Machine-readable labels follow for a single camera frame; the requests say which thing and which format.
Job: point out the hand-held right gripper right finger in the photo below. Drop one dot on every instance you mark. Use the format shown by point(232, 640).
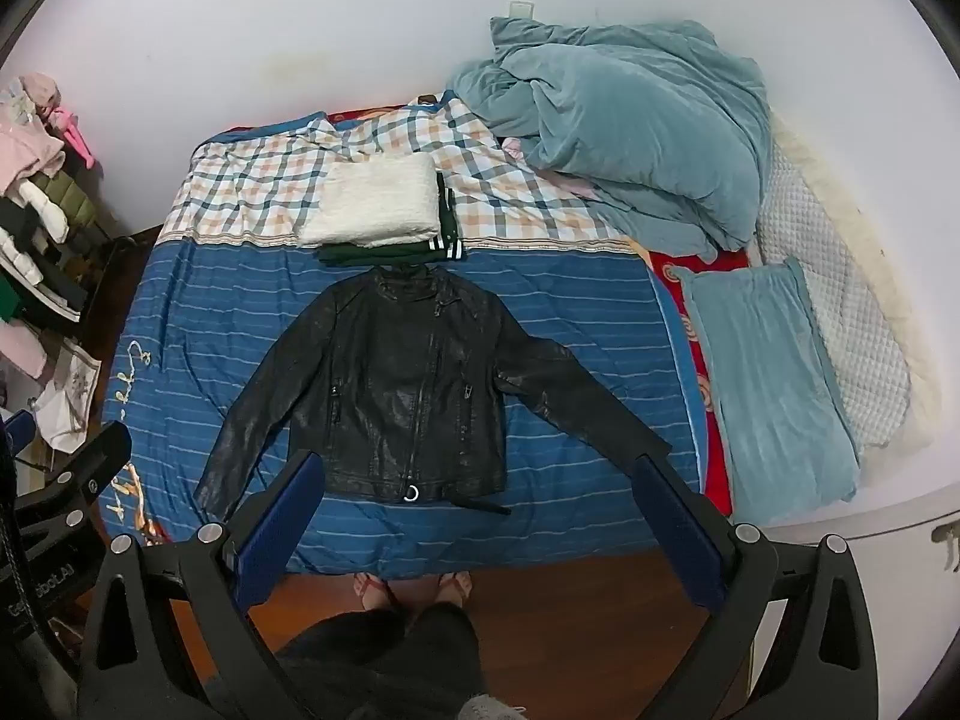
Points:
point(675, 529)

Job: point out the pink clothes hanger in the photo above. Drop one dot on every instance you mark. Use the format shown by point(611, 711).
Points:
point(75, 136)

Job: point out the teal pillow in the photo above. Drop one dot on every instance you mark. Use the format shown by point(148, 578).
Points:
point(772, 397)

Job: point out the folded green garment white stripes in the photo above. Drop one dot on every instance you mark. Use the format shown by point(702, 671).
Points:
point(442, 240)

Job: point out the person's black trouser legs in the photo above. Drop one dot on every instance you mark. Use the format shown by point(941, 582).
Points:
point(390, 667)

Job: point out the teal plush blanket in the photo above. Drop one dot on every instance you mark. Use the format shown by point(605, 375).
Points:
point(637, 127)

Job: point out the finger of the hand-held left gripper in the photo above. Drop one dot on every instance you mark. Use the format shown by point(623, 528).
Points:
point(82, 469)

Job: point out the red patterned sheet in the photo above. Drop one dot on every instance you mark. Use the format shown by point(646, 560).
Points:
point(694, 360)

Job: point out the person's foot in sandal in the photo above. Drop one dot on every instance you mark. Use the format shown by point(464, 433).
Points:
point(454, 586)
point(371, 589)

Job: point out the folded white fleece garment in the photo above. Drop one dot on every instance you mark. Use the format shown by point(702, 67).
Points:
point(375, 202)

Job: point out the pile of hanging clothes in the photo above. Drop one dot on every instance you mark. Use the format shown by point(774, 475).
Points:
point(37, 225)

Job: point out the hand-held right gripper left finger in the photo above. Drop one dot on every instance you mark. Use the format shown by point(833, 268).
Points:
point(274, 529)

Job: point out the blue striped bed sheet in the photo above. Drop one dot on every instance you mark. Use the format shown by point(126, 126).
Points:
point(585, 315)

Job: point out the black leather jacket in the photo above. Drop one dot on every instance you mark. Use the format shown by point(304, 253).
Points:
point(397, 390)

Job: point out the white wall socket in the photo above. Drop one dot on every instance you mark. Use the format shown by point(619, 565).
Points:
point(521, 8)

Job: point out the plaid bed sheet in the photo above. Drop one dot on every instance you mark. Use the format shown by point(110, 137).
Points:
point(247, 187)

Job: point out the white quilted mattress pad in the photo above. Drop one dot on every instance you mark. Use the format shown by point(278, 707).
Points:
point(840, 300)

